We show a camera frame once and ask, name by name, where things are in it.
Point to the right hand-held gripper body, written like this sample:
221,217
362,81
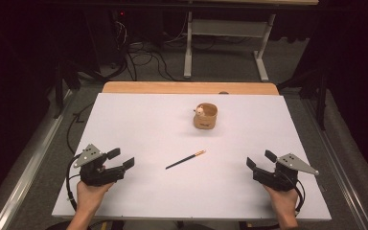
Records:
278,180

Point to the white metal desk frame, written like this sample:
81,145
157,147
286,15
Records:
226,28

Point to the person's left hand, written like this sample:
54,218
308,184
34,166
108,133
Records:
89,198

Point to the person's right hand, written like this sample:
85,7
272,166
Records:
284,201

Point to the black stand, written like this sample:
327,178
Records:
313,89
65,86

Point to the metal floor rail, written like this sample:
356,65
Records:
28,166
341,166

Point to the wooden chopstick holder with figure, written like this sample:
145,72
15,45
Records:
206,119

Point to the wooden table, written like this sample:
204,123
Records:
172,87

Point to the white board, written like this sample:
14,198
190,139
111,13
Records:
159,134

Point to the black chopstick with tan tip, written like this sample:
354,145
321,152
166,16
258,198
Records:
185,159

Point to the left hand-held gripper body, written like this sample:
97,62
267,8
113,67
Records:
91,174

